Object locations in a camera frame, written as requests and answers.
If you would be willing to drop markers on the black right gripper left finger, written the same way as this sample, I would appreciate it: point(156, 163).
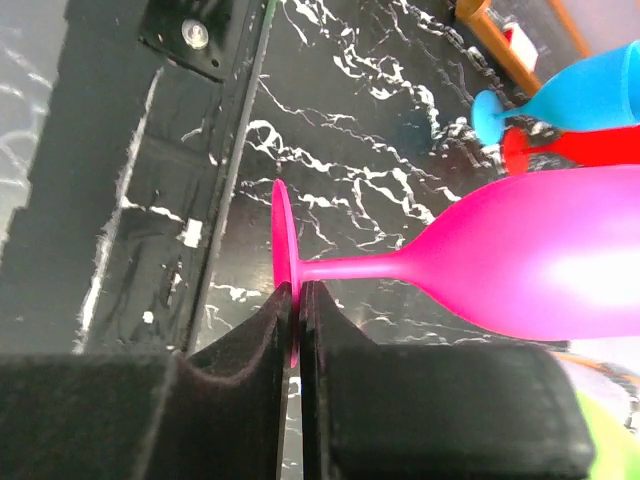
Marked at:
point(218, 414)

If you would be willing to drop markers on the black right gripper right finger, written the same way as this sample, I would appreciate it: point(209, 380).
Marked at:
point(408, 411)

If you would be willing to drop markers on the magenta wine glass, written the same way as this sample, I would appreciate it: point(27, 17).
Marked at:
point(546, 256)

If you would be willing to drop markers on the green wine glass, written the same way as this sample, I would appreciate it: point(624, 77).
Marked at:
point(617, 449)

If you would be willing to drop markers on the red wine glass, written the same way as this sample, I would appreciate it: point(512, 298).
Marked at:
point(589, 149)

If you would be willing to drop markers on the blue wine glass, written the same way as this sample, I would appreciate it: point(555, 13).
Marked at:
point(596, 93)

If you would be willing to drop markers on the wooden tiered shelf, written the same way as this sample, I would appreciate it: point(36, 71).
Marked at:
point(531, 40)

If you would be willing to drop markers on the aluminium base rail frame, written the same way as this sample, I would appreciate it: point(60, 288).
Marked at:
point(121, 124)

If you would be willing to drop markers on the gold wire glass rack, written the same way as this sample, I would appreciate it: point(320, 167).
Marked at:
point(611, 369)

